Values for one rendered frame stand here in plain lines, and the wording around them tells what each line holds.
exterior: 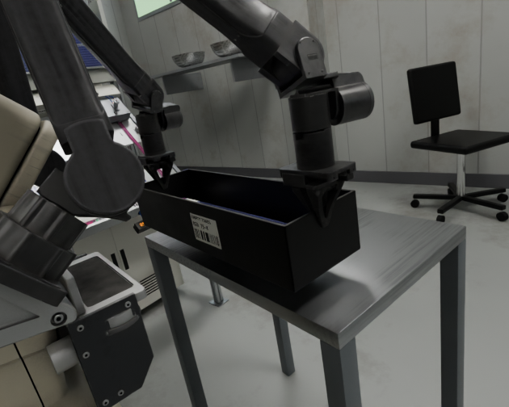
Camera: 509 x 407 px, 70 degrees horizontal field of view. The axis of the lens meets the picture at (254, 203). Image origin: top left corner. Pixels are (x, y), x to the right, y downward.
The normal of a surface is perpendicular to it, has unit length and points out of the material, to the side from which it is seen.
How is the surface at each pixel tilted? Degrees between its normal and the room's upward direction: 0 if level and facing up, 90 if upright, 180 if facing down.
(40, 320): 90
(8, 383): 90
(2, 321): 90
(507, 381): 0
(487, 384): 0
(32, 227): 65
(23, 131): 90
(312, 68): 73
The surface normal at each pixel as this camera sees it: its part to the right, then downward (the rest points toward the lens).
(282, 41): 0.36, -0.04
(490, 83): -0.64, 0.33
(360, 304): -0.16, -0.94
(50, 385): 0.64, 0.14
